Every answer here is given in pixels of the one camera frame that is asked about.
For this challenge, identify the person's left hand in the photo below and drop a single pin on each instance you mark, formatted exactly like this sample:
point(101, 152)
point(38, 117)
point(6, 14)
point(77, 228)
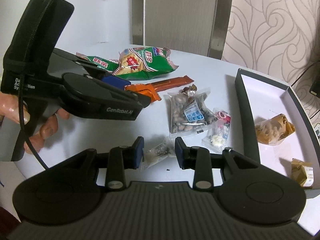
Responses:
point(12, 143)

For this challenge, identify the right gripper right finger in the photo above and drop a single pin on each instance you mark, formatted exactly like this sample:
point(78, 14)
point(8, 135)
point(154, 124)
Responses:
point(198, 159)

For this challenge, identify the clear pink label candy bag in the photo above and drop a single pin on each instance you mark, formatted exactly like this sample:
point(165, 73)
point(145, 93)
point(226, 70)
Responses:
point(217, 136)

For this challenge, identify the orange snack bar wrapper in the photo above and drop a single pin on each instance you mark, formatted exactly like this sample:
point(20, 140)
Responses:
point(161, 85)

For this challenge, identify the clear bag of nuts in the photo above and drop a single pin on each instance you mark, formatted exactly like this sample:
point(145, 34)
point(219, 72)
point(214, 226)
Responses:
point(189, 113)

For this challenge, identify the brown pastry snack bag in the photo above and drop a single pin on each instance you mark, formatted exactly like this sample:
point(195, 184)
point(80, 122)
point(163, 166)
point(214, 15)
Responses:
point(273, 131)

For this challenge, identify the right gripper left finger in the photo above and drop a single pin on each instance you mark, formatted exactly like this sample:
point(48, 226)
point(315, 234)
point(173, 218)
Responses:
point(122, 158)

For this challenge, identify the black television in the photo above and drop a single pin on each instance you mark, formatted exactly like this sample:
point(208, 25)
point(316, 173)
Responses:
point(315, 87)

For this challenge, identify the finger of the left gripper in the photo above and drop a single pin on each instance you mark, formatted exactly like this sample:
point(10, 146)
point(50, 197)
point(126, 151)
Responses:
point(115, 81)
point(81, 63)

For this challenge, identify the green prawn cracker bag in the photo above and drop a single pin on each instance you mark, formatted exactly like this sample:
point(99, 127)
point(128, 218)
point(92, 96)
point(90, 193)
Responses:
point(144, 63)
point(109, 65)

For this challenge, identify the grey chair back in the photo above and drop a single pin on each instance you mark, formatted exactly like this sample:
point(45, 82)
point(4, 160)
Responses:
point(193, 26)

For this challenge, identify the small clear snack packet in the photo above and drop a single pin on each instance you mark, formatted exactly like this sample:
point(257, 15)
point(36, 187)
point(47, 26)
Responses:
point(158, 153)

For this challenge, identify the small gold snack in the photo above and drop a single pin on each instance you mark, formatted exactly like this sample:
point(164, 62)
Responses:
point(302, 173)

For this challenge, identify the dark grey storage box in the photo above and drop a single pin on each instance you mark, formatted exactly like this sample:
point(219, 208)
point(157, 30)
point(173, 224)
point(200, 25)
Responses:
point(261, 98)

